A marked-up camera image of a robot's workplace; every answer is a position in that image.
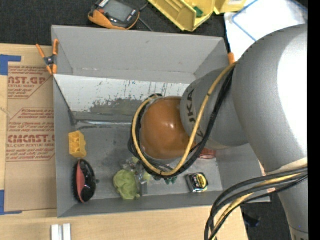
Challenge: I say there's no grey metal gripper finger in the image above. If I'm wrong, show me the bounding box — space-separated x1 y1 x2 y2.
138 179 149 198

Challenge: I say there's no yellow-green cloth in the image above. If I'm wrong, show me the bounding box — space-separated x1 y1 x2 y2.
113 169 141 201

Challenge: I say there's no black and red brush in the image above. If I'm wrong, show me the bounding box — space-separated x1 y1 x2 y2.
72 158 97 204

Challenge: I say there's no yellow and black tape measure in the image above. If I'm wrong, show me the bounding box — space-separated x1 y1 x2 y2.
185 172 209 194

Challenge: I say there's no yellow toy block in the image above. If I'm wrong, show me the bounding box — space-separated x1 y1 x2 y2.
68 130 88 159

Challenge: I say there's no red round object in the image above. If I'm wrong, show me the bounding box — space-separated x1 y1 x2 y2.
199 148 217 160

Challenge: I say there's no brown cardboard board, red print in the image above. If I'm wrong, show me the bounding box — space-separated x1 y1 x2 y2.
0 43 59 214

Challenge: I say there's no grey metal bin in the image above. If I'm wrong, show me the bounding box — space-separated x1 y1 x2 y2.
51 25 272 219

